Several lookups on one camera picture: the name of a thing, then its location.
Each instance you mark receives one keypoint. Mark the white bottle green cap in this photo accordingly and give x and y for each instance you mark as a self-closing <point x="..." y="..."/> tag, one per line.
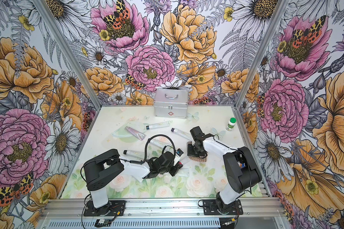
<point x="231" y="123"/>

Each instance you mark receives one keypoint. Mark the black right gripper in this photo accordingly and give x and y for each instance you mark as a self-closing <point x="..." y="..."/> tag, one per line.
<point x="190" y="153"/>

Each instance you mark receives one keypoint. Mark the white tube dark blue cap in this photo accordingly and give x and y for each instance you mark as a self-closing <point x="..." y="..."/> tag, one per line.
<point x="183" y="173"/>

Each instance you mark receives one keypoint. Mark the brown striped towel cloth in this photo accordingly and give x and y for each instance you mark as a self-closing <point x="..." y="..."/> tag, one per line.
<point x="199" y="159"/>

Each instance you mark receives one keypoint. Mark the white tube purple cap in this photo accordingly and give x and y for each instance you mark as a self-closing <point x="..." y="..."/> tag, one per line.
<point x="182" y="134"/>
<point x="139" y="176"/>

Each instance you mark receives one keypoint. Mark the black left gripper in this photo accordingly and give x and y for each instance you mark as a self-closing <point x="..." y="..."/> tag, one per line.
<point x="175" y="169"/>

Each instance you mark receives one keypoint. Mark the white slotted cable duct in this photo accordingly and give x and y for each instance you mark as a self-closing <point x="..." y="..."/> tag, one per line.
<point x="205" y="223"/>

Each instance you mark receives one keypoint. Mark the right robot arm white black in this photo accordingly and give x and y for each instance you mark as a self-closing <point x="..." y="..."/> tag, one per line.
<point x="242" y="171"/>

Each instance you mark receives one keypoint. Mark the silver aluminium first aid case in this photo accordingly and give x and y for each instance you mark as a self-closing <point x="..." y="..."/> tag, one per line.
<point x="171" y="103"/>

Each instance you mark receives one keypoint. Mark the purple metallic tube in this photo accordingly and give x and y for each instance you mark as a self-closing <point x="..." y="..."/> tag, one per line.
<point x="139" y="135"/>

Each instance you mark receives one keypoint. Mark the aluminium front rail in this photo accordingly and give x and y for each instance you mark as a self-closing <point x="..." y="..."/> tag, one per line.
<point x="166" y="208"/>

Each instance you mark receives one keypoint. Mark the white tube teal cap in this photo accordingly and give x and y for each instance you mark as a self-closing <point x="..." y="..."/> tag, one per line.
<point x="158" y="125"/>

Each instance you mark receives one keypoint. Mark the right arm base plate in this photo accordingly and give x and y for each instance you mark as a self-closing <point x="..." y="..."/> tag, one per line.
<point x="213" y="207"/>

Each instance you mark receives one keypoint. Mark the right aluminium corner post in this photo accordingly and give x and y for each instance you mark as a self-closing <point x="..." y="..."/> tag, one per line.
<point x="267" y="36"/>

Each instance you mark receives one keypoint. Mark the white tube purple cap far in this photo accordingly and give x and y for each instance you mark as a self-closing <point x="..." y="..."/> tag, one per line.
<point x="182" y="134"/>

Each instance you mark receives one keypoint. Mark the left aluminium corner post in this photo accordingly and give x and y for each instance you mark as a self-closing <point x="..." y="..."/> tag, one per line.
<point x="61" y="40"/>

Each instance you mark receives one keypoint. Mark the white tube black cap centre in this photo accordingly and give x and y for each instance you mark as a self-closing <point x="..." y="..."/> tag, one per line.
<point x="162" y="145"/>

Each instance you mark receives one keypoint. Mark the white tube red cap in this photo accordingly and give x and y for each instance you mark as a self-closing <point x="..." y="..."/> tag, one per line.
<point x="182" y="160"/>

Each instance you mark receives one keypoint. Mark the white tube purple cap near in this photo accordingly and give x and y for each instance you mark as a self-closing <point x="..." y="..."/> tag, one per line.
<point x="139" y="176"/>

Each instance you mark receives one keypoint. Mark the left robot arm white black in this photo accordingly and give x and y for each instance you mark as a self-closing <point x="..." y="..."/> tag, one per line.
<point x="105" y="168"/>

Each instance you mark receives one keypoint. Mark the aluminium corner post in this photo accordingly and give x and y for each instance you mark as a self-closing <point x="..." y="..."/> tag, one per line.
<point x="61" y="40"/>
<point x="267" y="36"/>

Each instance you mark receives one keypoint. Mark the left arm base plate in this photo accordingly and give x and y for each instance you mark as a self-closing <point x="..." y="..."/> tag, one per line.
<point x="111" y="209"/>

